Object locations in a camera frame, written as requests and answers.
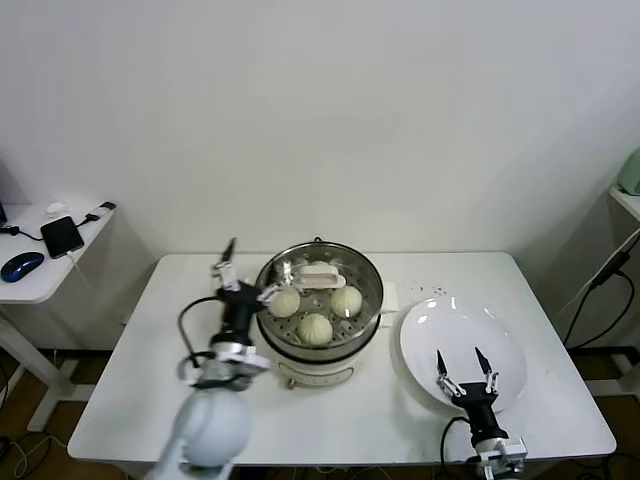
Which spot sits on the white steamed baozi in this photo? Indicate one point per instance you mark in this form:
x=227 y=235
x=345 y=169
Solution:
x=315 y=329
x=346 y=301
x=320 y=264
x=286 y=304

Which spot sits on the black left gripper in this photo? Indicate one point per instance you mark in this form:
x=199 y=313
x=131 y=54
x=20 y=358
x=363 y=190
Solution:
x=237 y=305

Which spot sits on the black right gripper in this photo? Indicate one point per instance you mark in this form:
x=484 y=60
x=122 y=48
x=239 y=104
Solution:
x=477 y=400

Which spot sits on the white side desk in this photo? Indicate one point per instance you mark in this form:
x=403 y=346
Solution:
x=30 y=292

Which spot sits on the blue computer mouse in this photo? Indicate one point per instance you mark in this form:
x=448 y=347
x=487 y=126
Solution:
x=21 y=265

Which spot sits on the mint green appliance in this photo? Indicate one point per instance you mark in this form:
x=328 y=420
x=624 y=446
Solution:
x=631 y=175

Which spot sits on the white earbuds case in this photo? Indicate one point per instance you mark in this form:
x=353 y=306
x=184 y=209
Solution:
x=55 y=208

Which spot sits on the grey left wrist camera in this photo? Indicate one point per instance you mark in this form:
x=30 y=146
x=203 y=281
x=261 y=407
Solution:
x=247 y=361

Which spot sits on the white table with appliance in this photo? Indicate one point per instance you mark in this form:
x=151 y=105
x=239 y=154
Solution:
x=627 y=200

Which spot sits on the white round plate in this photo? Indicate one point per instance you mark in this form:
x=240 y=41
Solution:
x=425 y=350

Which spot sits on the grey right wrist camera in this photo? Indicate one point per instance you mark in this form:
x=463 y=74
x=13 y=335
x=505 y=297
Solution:
x=502 y=452

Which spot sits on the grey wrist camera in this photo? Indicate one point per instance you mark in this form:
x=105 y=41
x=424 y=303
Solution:
x=502 y=452
x=247 y=361

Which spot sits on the white electric cooker base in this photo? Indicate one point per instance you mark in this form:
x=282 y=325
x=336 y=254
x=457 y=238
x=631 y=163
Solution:
x=320 y=372

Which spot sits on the round glass pot lid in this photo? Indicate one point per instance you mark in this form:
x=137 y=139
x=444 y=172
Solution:
x=320 y=277

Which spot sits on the black smartphone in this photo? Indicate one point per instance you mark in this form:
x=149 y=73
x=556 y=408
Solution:
x=61 y=237

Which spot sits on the black and silver adapter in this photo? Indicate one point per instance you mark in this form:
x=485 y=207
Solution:
x=102 y=208

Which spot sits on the perforated steel steamer basket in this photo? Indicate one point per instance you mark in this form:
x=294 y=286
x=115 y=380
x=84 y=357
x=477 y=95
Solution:
x=372 y=285

